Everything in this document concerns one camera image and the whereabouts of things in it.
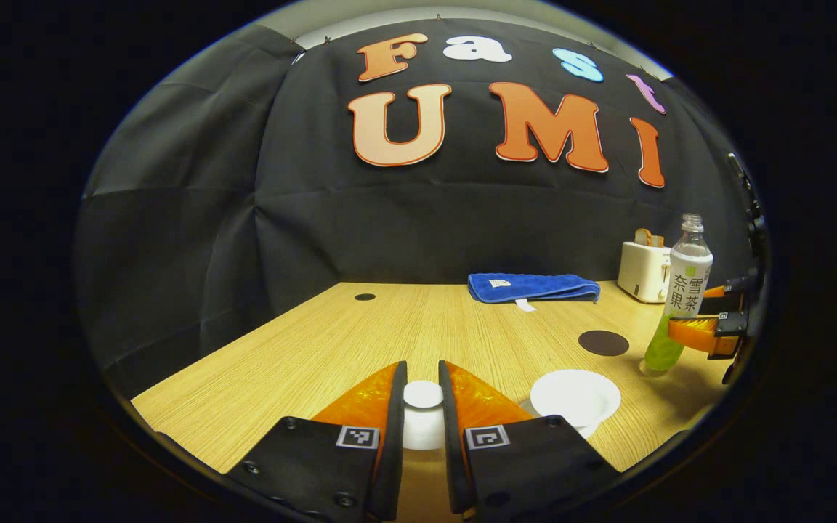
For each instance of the black backdrop cloth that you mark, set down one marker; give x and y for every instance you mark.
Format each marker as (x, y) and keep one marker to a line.
(244, 203)

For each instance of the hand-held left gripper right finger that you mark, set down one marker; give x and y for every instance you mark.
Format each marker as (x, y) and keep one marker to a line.
(449, 436)

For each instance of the dark brown round coaster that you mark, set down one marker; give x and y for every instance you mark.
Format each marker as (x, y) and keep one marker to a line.
(604, 343)

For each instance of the blue towel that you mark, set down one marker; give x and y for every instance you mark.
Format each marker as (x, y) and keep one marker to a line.
(535, 287)

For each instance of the white saucer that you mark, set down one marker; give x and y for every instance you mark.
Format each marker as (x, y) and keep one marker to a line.
(584, 431)

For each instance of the white toaster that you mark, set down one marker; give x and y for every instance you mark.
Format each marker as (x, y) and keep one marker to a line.
(640, 272)

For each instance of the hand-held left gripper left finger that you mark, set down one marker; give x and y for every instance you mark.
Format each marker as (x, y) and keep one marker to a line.
(397, 436)

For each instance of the toast slice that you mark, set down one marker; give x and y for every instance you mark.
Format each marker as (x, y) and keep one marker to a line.
(657, 239)
(641, 237)

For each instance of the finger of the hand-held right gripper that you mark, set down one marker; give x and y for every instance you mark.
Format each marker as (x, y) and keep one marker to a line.
(738, 285)
(702, 333)

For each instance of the green labelled water bottle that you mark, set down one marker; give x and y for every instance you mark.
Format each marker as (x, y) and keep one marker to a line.
(689, 280)

